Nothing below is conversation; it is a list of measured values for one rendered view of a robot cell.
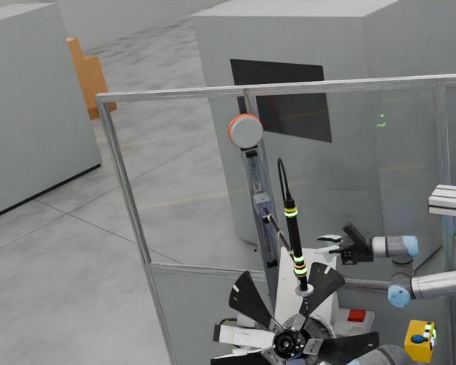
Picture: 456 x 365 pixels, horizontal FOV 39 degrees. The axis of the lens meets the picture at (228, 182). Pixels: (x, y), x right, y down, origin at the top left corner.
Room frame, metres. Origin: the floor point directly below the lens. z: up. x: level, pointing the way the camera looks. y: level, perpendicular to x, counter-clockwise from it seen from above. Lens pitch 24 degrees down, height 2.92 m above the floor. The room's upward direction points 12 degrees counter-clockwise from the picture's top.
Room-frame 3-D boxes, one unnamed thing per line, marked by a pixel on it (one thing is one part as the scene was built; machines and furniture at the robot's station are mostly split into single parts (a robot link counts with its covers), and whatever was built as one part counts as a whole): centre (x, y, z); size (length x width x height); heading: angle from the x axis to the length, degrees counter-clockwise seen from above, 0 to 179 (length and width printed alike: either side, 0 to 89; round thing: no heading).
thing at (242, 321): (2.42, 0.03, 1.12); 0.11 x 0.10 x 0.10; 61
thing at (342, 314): (2.63, -0.37, 0.85); 0.36 x 0.24 x 0.03; 61
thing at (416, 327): (2.17, -0.66, 1.02); 0.16 x 0.10 x 0.11; 151
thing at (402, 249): (1.97, -0.56, 1.64); 0.11 x 0.08 x 0.09; 71
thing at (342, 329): (2.53, -0.42, 0.87); 0.15 x 0.09 x 0.02; 57
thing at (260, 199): (2.71, -0.14, 1.54); 0.10 x 0.07 x 0.08; 6
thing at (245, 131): (2.81, -0.13, 1.88); 0.17 x 0.15 x 0.16; 61
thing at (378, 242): (2.00, -0.49, 1.64); 0.08 x 0.05 x 0.08; 161
